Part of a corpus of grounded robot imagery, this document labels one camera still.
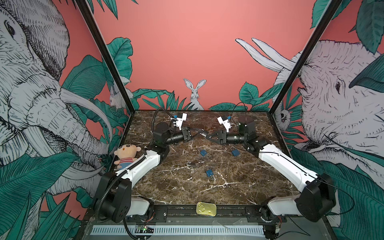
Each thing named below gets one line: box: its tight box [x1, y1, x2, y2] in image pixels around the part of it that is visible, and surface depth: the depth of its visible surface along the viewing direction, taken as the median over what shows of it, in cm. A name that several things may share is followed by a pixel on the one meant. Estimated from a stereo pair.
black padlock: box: [199, 128, 209, 137], surface depth 73 cm
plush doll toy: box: [113, 144, 142, 170], surface depth 90 cm
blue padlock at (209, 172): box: [205, 165, 214, 177], surface depth 90 cm
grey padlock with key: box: [186, 161, 196, 168], surface depth 94 cm
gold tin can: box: [196, 201, 217, 217], surface depth 73 cm
